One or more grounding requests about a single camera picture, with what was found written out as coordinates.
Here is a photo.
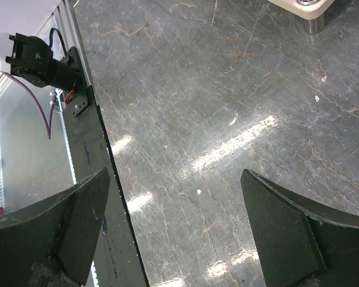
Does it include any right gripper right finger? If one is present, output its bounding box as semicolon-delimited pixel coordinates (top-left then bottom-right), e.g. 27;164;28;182
241;169;359;286

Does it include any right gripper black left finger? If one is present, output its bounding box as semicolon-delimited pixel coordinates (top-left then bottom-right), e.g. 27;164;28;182
0;168;110;286

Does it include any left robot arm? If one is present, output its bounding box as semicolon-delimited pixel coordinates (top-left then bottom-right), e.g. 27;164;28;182
0;28;81;91

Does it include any white two-tier shelf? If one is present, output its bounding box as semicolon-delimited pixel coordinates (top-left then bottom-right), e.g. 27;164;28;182
268;0;334;35

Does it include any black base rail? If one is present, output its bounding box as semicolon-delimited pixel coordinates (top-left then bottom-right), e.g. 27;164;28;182
62;47;149;286

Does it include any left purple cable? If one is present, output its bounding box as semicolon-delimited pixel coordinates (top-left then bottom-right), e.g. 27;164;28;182
5;71;57;140

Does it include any slotted cable duct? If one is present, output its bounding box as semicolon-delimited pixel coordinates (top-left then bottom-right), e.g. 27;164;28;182
56;89;99;287

